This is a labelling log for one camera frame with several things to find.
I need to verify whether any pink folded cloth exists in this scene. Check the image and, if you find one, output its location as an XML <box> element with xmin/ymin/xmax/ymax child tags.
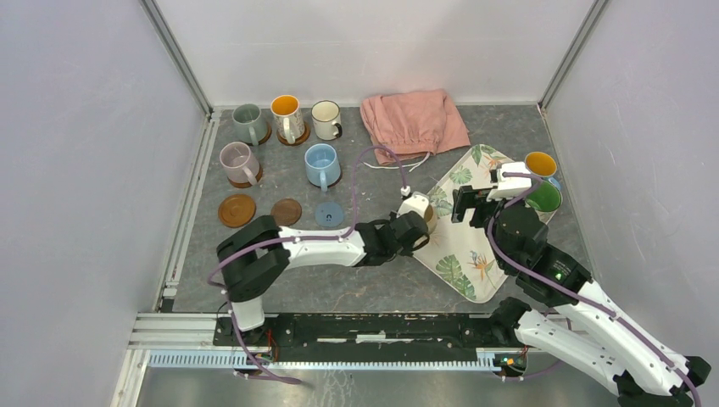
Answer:
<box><xmin>359</xmin><ymin>89</ymin><xmax>470</xmax><ymax>161</ymax></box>

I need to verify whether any floral mug green inside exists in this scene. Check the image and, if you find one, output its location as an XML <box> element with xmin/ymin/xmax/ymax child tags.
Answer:
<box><xmin>525</xmin><ymin>181</ymin><xmax>563</xmax><ymax>224</ymax></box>

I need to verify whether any grey green ceramic mug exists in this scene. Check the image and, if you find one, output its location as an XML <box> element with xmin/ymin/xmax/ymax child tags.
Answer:
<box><xmin>232</xmin><ymin>103</ymin><xmax>271</xmax><ymax>146</ymax></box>

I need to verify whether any floral leaf print tray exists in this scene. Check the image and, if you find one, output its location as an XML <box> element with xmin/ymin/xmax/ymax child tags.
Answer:
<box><xmin>415</xmin><ymin>144</ymin><xmax>530</xmax><ymax>304</ymax></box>

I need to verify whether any light blue ceramic mug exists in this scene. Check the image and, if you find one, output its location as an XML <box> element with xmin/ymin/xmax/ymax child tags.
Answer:
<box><xmin>304</xmin><ymin>143</ymin><xmax>342</xmax><ymax>179</ymax></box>

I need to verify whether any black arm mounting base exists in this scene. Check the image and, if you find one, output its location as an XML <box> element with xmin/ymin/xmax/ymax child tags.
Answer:
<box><xmin>213</xmin><ymin>309</ymin><xmax>524</xmax><ymax>363</ymax></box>

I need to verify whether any lilac ceramic mug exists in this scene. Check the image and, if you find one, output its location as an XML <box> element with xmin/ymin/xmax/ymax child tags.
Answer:
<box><xmin>219</xmin><ymin>142</ymin><xmax>263</xmax><ymax>183</ymax></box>

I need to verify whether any blue butterfly mug orange inside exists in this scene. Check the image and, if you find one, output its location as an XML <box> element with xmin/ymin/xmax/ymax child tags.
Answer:
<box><xmin>524</xmin><ymin>151</ymin><xmax>561</xmax><ymax>190</ymax></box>

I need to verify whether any white drawstring cord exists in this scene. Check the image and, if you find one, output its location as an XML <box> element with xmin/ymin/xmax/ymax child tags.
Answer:
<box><xmin>363</xmin><ymin>151</ymin><xmax>432</xmax><ymax>174</ymax></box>

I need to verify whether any beige ceramic mug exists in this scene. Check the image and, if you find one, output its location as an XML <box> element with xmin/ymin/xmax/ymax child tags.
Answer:
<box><xmin>413</xmin><ymin>203</ymin><xmax>438</xmax><ymax>251</ymax></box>

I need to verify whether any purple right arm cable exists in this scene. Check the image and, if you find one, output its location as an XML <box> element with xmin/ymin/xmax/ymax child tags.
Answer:
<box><xmin>485</xmin><ymin>170</ymin><xmax>703</xmax><ymax>407</ymax></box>

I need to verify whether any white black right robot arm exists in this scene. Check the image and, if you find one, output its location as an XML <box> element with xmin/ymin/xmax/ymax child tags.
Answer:
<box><xmin>451</xmin><ymin>186</ymin><xmax>711</xmax><ymax>406</ymax></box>

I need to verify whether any dark brown wooden coaster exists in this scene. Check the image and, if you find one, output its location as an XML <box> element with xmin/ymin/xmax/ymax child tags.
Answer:
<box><xmin>270</xmin><ymin>198</ymin><xmax>303</xmax><ymax>226</ymax></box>

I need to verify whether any light blue round coaster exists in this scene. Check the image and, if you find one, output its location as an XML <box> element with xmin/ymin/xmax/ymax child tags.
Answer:
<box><xmin>315</xmin><ymin>202</ymin><xmax>344</xmax><ymax>228</ymax></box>

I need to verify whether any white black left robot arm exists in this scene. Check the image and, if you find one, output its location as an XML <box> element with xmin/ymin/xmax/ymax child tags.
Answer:
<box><xmin>216</xmin><ymin>211</ymin><xmax>430</xmax><ymax>346</ymax></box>

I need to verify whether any white mug black rim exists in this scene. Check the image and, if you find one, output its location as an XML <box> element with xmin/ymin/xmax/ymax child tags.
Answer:
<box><xmin>310</xmin><ymin>100</ymin><xmax>343</xmax><ymax>141</ymax></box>

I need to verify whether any white mug orange inside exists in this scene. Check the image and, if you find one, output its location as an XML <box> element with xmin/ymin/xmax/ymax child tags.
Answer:
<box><xmin>270</xmin><ymin>95</ymin><xmax>307</xmax><ymax>143</ymax></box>

